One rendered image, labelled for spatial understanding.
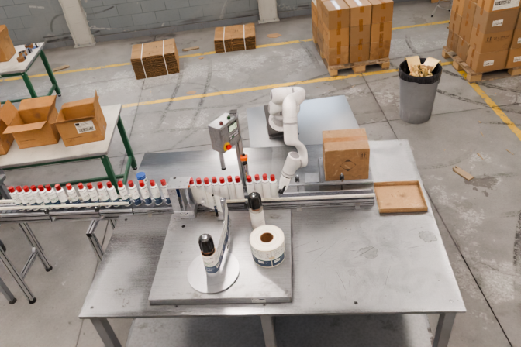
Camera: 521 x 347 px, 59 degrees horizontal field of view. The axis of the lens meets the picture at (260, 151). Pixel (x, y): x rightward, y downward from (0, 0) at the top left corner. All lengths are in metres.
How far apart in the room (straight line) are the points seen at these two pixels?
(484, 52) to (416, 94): 1.26
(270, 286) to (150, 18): 6.35
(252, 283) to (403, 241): 0.95
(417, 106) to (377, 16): 1.46
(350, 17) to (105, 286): 4.38
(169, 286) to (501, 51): 4.78
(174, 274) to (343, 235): 1.05
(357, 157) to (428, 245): 0.72
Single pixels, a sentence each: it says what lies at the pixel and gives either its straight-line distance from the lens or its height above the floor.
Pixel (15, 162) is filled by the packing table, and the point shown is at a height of 0.78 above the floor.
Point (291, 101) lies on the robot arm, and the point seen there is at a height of 1.54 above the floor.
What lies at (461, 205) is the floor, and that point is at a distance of 4.46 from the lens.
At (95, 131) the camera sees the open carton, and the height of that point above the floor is 0.89.
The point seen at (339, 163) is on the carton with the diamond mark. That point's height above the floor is 1.01.
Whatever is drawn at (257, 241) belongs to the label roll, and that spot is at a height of 1.02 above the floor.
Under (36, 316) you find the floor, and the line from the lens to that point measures 4.21.
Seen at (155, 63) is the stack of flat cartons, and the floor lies 0.19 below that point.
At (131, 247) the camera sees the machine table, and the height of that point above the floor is 0.83.
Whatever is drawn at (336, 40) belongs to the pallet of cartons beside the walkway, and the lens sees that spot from 6.11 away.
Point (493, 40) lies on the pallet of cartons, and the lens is 6.09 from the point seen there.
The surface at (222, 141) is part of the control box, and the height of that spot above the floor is 1.38.
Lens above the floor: 3.02
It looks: 37 degrees down
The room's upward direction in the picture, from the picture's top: 7 degrees counter-clockwise
